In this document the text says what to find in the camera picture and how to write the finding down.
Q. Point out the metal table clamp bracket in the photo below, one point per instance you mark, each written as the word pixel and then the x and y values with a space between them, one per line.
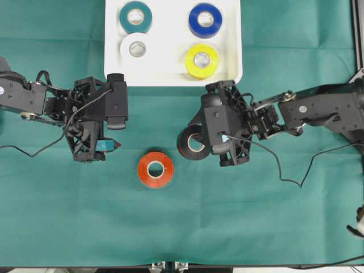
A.
pixel 169 267

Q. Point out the teal tape roll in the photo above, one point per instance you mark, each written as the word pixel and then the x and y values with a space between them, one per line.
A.
pixel 135 16

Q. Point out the white plastic case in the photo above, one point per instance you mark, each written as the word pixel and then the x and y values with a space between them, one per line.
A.
pixel 170 39

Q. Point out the white tape roll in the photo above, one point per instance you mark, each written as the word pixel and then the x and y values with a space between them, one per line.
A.
pixel 134 47

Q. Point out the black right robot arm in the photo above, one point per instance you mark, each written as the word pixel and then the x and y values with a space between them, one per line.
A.
pixel 331 106

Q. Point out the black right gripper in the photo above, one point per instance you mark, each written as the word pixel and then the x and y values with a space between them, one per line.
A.
pixel 229 123

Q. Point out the black tape roll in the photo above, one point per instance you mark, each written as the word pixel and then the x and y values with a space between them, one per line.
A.
pixel 184 146

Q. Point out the green table cloth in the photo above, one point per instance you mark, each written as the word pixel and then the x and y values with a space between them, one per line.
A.
pixel 57 212

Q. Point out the yellow tape roll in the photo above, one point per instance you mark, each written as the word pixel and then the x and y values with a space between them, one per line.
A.
pixel 201 61

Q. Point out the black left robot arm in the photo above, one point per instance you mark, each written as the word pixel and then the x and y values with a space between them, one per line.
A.
pixel 27 98

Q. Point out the aluminium frame rail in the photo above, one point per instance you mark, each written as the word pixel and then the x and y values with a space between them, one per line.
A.
pixel 357 9

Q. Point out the red tape roll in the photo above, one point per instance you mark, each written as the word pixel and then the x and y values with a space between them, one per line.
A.
pixel 155 170

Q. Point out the white black object at edge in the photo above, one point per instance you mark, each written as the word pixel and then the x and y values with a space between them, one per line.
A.
pixel 358 230

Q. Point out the blue tape roll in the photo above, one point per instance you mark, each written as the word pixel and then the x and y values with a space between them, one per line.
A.
pixel 205 20

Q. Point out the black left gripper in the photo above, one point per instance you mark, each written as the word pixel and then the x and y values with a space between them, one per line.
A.
pixel 83 111

